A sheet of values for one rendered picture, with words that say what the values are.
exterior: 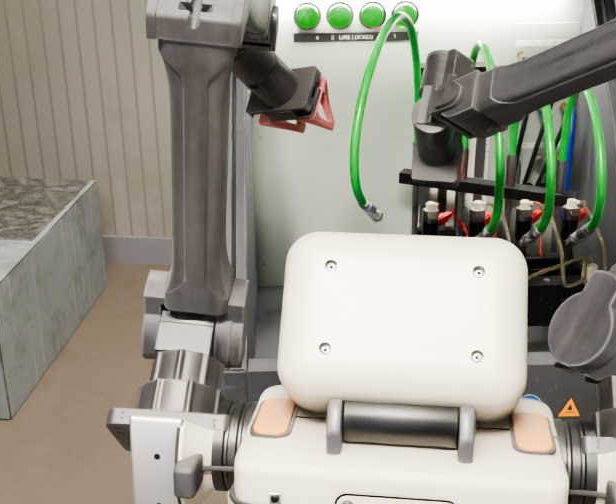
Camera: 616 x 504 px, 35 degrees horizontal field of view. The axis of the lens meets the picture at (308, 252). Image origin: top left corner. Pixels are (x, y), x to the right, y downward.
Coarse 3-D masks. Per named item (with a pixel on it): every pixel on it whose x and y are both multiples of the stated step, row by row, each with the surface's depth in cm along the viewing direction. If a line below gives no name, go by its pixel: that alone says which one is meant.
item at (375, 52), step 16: (400, 16) 159; (384, 32) 153; (416, 48) 172; (368, 64) 149; (416, 64) 175; (368, 80) 148; (416, 80) 177; (416, 96) 179; (352, 128) 147; (352, 144) 147; (352, 160) 148; (352, 176) 149
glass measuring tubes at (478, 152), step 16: (480, 64) 183; (480, 144) 189; (480, 160) 190; (480, 176) 192; (432, 192) 195; (448, 192) 195; (448, 208) 197; (464, 208) 197; (448, 224) 198; (464, 224) 198
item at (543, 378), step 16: (528, 352) 154; (544, 352) 154; (256, 368) 150; (272, 368) 150; (528, 368) 151; (544, 368) 151; (256, 384) 151; (272, 384) 151; (528, 384) 152; (544, 384) 152; (560, 384) 152; (576, 384) 152; (592, 384) 152; (256, 400) 152; (544, 400) 153; (592, 400) 153
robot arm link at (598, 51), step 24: (552, 48) 118; (576, 48) 114; (600, 48) 111; (480, 72) 126; (504, 72) 123; (528, 72) 119; (552, 72) 116; (576, 72) 114; (600, 72) 112; (480, 96) 124; (504, 96) 121; (528, 96) 120; (552, 96) 118; (456, 120) 128; (480, 120) 127; (504, 120) 125
